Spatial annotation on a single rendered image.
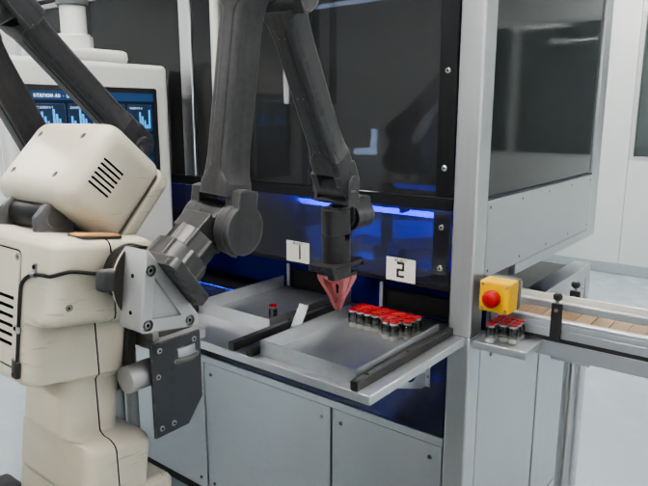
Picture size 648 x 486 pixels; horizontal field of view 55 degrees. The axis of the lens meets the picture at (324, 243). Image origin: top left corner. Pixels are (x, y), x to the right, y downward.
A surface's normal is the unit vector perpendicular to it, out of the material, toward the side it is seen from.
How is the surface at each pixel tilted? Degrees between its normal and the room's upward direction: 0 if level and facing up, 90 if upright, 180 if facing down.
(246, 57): 93
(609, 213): 90
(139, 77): 90
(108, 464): 90
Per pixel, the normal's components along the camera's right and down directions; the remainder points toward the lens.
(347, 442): -0.62, 0.16
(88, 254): 0.79, 0.12
